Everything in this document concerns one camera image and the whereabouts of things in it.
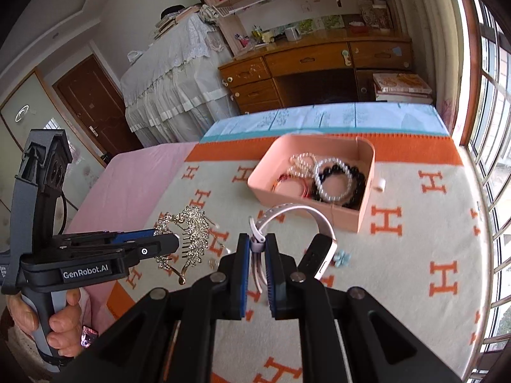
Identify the cream curtain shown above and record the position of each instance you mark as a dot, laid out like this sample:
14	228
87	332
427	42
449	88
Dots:
427	28

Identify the stack of large books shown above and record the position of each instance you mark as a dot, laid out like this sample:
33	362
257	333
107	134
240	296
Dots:
401	85

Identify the small pink glossy item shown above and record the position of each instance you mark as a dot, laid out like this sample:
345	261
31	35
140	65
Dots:
89	335

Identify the pink bedsheet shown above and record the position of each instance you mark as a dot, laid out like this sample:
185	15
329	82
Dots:
127	183

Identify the person's left hand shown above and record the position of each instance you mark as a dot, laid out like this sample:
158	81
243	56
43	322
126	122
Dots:
60	323

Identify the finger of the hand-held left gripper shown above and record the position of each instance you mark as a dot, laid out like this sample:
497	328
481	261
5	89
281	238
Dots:
133	235
155	245

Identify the brown wooden door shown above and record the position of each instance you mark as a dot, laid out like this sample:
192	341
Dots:
96	103

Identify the light blue printed sheet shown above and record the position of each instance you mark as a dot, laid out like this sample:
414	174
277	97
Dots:
319	117

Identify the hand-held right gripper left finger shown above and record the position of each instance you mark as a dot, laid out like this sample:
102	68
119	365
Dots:
244	279

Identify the white lace furniture cover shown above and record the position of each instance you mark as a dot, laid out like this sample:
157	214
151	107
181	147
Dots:
171	79

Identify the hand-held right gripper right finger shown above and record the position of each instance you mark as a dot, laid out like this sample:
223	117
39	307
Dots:
270	283

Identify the gold leaf hair comb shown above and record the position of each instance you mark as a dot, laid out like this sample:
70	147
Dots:
195	227

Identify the wooden desk with drawers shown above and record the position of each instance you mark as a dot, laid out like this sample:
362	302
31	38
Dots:
307	58

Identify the white mug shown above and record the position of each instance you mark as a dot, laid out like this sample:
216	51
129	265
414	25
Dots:
292	34

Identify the light blue flower earrings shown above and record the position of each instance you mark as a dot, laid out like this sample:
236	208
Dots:
340	258

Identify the small white tag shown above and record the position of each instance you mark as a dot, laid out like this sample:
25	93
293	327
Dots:
379	185

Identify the rhinestone tiara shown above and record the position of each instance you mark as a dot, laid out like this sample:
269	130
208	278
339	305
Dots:
161	227

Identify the window frame with bars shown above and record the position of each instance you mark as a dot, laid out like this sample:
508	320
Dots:
493	127

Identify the pink jewelry box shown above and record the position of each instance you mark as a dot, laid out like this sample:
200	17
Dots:
303	207

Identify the orange patterned blanket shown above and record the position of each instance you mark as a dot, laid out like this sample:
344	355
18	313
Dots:
419	255

